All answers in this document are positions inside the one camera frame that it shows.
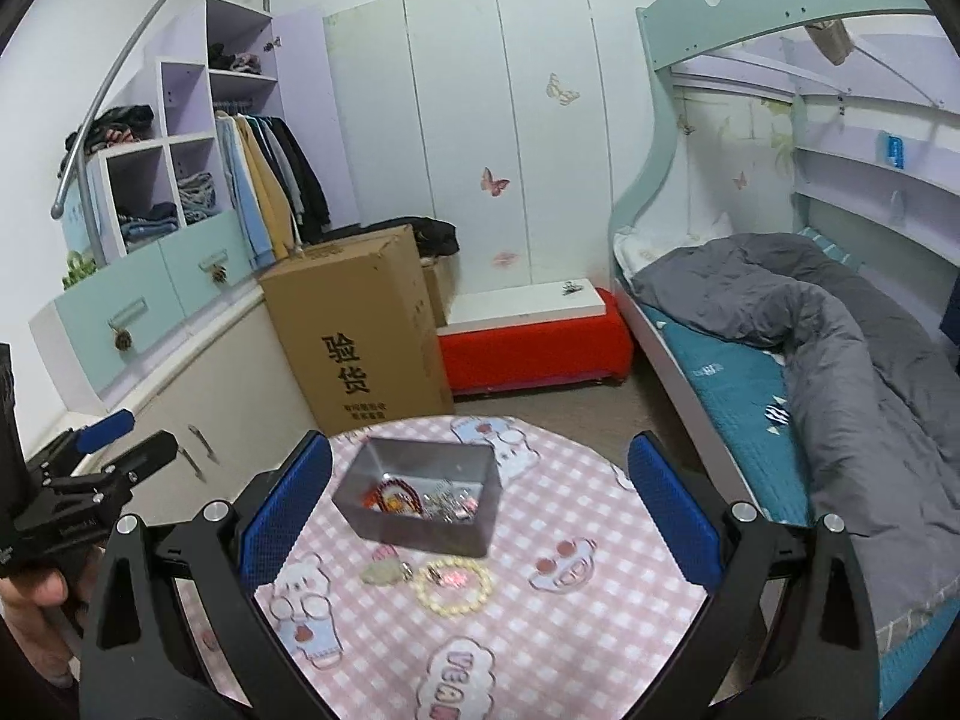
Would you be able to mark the bundle of dark clothes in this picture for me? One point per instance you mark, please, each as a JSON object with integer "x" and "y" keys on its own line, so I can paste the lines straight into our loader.
{"x": 236, "y": 60}

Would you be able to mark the light blue shirt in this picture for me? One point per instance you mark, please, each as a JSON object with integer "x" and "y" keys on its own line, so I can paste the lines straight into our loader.
{"x": 247, "y": 210}

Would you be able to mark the yellow garment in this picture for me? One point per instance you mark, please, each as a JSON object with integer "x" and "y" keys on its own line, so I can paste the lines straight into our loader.
{"x": 274, "y": 202}

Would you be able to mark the faded pink butterfly sticker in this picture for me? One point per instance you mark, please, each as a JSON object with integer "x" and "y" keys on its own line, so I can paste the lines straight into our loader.
{"x": 505, "y": 258}

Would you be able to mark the white wardrobe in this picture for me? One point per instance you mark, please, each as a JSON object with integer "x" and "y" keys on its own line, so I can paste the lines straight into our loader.
{"x": 465, "y": 105}

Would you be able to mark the yellow and navy jacket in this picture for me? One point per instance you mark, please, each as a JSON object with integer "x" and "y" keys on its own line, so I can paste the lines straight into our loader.
{"x": 951, "y": 334}

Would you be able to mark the folded grey clothes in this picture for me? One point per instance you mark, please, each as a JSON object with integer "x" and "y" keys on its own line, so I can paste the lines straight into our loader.
{"x": 196, "y": 199}

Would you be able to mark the beige low cabinet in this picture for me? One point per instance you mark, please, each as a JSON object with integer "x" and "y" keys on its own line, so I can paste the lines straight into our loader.
{"x": 225, "y": 367}

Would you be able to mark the red bench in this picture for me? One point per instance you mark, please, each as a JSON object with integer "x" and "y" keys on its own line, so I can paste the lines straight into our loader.
{"x": 532, "y": 352}

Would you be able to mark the large cardboard box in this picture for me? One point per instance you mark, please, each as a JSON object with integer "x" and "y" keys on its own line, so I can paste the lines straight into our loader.
{"x": 360, "y": 330}

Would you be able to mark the small blue box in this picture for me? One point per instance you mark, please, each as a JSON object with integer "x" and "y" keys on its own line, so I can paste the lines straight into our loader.
{"x": 895, "y": 150}

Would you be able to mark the pine cone drawer charm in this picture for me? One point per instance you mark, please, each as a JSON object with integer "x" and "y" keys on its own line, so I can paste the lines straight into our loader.
{"x": 124, "y": 341}
{"x": 221, "y": 274}

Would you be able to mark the grey metal box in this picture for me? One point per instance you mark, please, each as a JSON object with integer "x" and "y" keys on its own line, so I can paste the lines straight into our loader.
{"x": 420, "y": 532}

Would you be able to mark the teal drawer unit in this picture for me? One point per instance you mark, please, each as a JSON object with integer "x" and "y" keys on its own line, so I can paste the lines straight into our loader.
{"x": 142, "y": 292}

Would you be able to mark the brown hanging bag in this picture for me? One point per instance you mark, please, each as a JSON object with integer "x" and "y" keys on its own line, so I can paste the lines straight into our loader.
{"x": 829, "y": 39}

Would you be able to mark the teal bed sheet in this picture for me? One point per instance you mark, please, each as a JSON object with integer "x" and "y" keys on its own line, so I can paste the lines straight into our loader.
{"x": 727, "y": 405}

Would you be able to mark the grey metal handrail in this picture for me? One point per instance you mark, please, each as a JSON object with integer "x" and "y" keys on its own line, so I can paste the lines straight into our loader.
{"x": 135, "y": 45}

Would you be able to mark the lilac open shelf unit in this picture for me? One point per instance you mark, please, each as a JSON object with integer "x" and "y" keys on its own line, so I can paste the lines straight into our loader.
{"x": 187, "y": 97}

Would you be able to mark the pile of dark clothes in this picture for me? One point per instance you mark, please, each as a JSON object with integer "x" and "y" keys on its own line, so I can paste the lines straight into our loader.
{"x": 112, "y": 127}

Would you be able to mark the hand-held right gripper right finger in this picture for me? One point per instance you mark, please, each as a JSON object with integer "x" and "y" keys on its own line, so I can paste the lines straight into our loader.
{"x": 675, "y": 514}

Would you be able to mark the white board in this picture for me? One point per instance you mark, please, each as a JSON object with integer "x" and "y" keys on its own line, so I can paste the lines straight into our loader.
{"x": 517, "y": 307}

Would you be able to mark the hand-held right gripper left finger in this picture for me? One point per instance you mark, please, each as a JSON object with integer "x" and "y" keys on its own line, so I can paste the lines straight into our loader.
{"x": 289, "y": 514}

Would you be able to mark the teal bunk bed frame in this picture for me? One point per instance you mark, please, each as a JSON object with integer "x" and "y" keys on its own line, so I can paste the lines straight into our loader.
{"x": 675, "y": 15}

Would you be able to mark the silver hair clip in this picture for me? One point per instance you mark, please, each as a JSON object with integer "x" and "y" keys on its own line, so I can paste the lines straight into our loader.
{"x": 572, "y": 287}

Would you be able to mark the cream butterfly sticker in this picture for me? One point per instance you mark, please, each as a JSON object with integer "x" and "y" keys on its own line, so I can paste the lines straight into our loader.
{"x": 562, "y": 90}

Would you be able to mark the small cardboard box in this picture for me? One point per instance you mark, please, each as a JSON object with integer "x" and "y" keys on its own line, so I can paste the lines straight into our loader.
{"x": 437, "y": 292}

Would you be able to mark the lilac wall shelves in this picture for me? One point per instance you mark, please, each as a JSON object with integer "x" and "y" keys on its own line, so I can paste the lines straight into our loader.
{"x": 862, "y": 180}

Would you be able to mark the white pillow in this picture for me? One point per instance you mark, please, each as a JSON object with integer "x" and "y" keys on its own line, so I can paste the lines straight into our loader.
{"x": 660, "y": 240}

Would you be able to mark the black cloth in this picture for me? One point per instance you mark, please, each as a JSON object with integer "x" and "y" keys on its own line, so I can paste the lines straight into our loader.
{"x": 420, "y": 236}

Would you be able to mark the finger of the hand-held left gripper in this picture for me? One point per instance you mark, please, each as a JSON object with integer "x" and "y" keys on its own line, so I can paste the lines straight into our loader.
{"x": 109, "y": 427}
{"x": 146, "y": 457}

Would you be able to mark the grey duvet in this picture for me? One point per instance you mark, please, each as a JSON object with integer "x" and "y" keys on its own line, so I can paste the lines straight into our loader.
{"x": 847, "y": 390}

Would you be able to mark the black jacket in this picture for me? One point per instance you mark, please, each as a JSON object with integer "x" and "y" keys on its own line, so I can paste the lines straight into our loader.
{"x": 307, "y": 180}

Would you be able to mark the person's left hand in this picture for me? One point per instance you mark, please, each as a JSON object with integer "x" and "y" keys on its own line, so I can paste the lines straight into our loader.
{"x": 34, "y": 586}

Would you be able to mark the folded jeans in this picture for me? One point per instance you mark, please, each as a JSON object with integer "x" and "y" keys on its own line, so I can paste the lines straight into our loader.
{"x": 150, "y": 223}

